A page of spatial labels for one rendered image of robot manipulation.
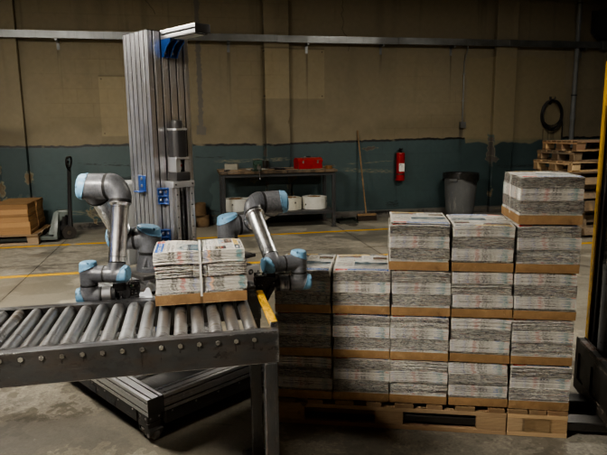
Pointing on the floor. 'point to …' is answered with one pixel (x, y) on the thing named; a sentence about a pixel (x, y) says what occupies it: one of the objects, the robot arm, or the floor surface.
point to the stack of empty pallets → (569, 157)
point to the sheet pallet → (23, 219)
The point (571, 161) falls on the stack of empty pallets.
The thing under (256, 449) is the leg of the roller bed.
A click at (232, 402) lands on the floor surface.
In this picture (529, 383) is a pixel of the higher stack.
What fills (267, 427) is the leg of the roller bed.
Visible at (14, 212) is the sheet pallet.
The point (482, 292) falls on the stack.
